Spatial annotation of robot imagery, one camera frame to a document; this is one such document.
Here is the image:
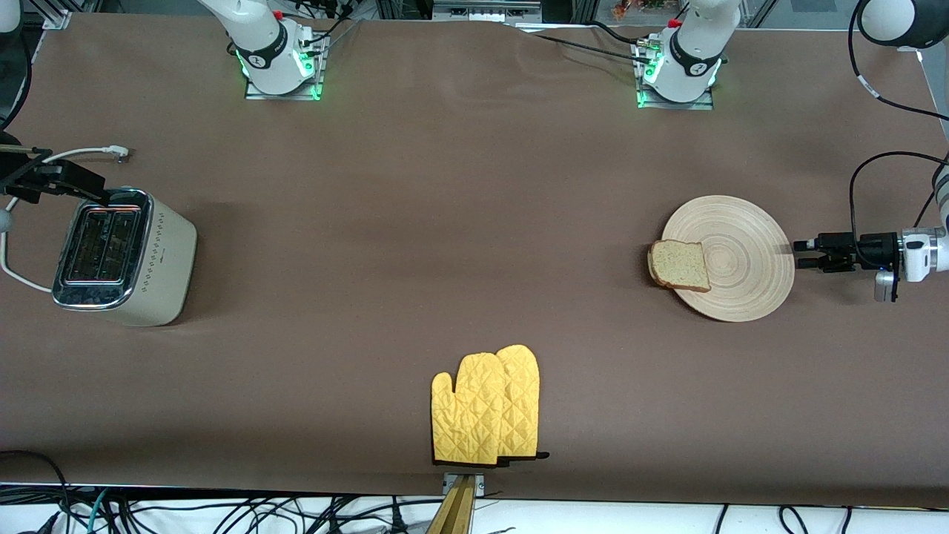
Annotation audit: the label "teal floor cable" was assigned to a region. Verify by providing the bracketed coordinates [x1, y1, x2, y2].
[85, 488, 113, 534]

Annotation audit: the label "black looped floor cable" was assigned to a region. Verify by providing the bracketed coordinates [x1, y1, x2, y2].
[0, 449, 72, 534]

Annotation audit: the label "round wooden plate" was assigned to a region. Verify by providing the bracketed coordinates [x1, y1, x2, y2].
[661, 195, 796, 323]

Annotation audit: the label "black base power cable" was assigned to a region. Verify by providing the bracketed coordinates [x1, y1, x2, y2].
[519, 19, 655, 66]

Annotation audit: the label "white toaster power cord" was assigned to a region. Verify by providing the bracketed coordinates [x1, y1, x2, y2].
[0, 145, 131, 292]

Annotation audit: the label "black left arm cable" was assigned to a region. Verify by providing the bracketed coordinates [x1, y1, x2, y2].
[847, 0, 949, 253]

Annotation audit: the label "cream two-slot toaster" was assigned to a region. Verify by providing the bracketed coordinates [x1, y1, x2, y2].
[51, 187, 198, 328]

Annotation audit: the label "yellow aluminium profile bar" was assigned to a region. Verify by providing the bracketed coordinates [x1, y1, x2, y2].
[426, 475, 476, 534]

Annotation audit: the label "brown table cover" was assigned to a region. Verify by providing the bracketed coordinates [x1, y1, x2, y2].
[0, 11, 949, 510]

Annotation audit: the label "brown bread slice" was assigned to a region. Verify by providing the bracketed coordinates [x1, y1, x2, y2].
[647, 240, 712, 293]

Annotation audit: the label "grey equipment box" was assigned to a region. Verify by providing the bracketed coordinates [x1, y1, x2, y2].
[431, 0, 545, 24]

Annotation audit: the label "yellow quilted oven mitt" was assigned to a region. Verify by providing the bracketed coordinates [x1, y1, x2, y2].
[495, 344, 551, 463]
[431, 353, 509, 467]

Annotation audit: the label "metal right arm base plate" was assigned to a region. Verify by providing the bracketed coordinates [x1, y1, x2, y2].
[245, 31, 328, 101]

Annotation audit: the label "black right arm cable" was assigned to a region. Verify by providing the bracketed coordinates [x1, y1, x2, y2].
[0, 30, 35, 128]

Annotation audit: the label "silver aluminium frame profile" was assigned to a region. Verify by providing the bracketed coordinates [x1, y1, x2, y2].
[896, 44, 949, 123]
[30, 0, 75, 31]

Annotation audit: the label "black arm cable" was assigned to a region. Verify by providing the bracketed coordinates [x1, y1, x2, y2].
[0, 30, 35, 128]
[847, 0, 949, 253]

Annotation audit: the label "tangled black floor cables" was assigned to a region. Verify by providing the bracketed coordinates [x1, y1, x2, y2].
[111, 491, 446, 534]

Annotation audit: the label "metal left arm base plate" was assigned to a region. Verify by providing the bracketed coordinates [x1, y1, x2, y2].
[634, 39, 717, 111]

